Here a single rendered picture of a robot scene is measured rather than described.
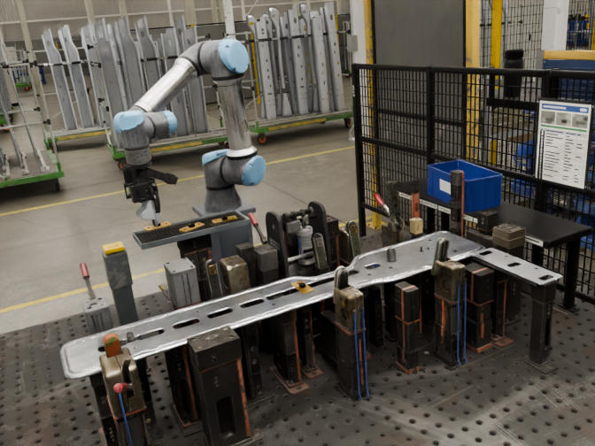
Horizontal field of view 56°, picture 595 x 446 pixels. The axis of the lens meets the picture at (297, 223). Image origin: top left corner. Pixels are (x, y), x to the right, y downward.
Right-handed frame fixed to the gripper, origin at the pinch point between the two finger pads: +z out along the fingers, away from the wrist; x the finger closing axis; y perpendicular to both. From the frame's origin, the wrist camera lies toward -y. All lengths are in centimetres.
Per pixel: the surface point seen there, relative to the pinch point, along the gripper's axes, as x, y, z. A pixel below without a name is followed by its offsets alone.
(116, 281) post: -0.1, 16.4, 16.0
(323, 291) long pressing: 44, -32, 21
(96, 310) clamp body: 16.3, 27.6, 15.4
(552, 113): 57, -128, -19
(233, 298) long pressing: 27.9, -9.7, 21.2
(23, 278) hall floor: -313, 10, 121
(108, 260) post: -0.2, 17.4, 8.3
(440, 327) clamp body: 62, -64, 39
